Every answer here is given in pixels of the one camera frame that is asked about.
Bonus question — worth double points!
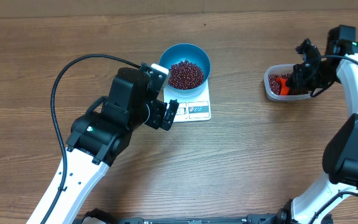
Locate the orange measuring scoop blue handle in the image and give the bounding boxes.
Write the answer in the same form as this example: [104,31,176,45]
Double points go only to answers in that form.
[275,77,290,95]

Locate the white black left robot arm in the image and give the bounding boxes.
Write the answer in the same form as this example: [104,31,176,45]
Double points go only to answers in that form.
[28,63,178,223]

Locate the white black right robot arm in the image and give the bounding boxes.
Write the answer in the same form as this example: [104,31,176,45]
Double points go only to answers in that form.
[247,25,358,223]

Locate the white digital kitchen scale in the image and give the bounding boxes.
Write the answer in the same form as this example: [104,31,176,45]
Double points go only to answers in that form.
[163,80,211,123]

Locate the red beans in bowl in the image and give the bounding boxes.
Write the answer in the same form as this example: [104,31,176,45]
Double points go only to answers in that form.
[168,60,204,90]

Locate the blue plastic bowl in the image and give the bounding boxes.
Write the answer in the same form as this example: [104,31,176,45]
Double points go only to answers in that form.
[158,43,211,95]

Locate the clear plastic food container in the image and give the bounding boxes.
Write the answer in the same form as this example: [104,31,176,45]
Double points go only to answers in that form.
[264,64,310,101]

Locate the red adzuki beans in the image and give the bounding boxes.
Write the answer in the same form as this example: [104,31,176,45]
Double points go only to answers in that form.
[268,73,309,96]

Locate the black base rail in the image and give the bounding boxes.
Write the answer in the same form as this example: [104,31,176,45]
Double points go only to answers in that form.
[72,208,287,224]

